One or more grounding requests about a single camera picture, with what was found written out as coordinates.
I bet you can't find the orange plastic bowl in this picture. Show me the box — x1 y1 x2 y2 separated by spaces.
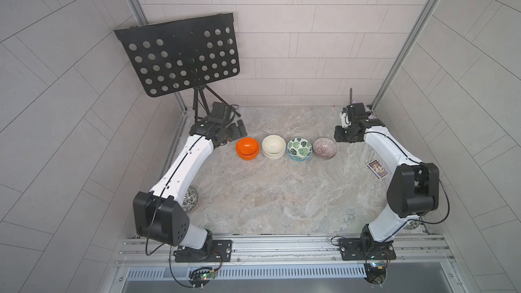
238 153 258 161
236 138 260 155

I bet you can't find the purple striped bowl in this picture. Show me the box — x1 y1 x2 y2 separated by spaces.
316 155 334 160
313 138 337 156

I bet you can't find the cream ceramic bowl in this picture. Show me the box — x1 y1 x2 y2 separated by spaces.
263 151 285 160
261 134 286 156

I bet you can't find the black white floral bowl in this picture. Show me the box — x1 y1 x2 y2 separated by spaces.
182 186 199 214
404 220 421 231

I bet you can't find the green leaf pattern bowl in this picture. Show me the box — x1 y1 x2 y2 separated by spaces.
290 155 311 161

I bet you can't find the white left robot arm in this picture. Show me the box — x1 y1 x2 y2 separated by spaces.
133 102 247 251

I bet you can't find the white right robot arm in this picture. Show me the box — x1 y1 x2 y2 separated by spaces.
335 103 440 254

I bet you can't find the playing card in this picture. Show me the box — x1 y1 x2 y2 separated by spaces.
367 160 390 179

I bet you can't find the black perforated music stand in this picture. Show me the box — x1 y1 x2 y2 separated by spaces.
115 13 240 97

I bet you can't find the right circuit board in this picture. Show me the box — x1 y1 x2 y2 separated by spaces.
364 263 387 286

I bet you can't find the circuit board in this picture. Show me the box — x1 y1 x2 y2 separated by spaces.
188 267 217 289
364 263 387 286

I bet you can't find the left circuit board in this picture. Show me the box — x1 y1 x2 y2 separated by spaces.
188 267 217 289

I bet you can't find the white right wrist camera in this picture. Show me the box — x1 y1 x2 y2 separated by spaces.
341 112 350 128

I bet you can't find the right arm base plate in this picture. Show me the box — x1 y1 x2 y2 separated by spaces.
337 238 396 263

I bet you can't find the aluminium front rail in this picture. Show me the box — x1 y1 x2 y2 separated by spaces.
113 233 455 268

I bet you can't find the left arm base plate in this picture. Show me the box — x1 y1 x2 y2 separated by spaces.
174 240 233 263

